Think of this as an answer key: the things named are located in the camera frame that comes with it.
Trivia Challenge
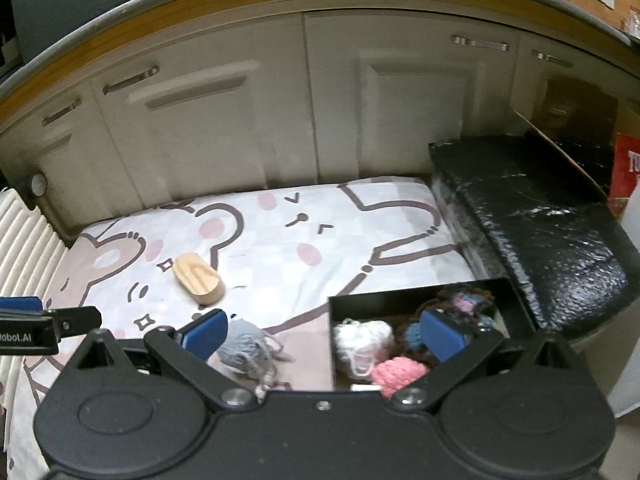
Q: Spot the white fluffy yarn ball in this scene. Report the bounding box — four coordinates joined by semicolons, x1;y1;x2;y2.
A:
332;318;394;380

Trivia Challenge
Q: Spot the cartoon bear bed sheet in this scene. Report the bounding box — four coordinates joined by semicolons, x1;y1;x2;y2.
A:
0;174;478;480

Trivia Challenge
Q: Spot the pink crocheted ball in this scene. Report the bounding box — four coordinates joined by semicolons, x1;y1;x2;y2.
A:
370;356;430;399

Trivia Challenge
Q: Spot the grey crocheted mouse toy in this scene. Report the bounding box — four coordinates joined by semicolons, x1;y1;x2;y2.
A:
207;316;294;400

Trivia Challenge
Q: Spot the oval wooden box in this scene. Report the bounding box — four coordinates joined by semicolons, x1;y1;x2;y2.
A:
172;252;226;307

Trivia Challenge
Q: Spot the small round white clock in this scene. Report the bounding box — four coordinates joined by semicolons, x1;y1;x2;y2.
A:
28;172;48;198

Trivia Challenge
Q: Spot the brown cardboard flap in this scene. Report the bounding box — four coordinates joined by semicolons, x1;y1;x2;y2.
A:
510;108;606;202

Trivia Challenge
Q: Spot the dark crocheted scrunchie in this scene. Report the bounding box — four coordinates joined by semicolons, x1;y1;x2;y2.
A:
390;285;496;366

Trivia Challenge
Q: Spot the black bubble-wrapped package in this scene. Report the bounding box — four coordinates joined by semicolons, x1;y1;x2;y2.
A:
430;136;639;340

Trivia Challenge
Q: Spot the white ribbed headboard panel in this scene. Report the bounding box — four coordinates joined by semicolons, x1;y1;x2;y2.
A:
0;187;72;396

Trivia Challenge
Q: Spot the black shallow cardboard box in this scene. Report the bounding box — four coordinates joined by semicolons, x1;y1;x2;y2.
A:
327;276;542;392

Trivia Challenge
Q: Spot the red printed box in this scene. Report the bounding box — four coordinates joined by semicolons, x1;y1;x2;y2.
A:
608;132;640;198

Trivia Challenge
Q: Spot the white cabinet row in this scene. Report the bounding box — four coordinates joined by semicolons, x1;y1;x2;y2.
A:
1;11;627;232

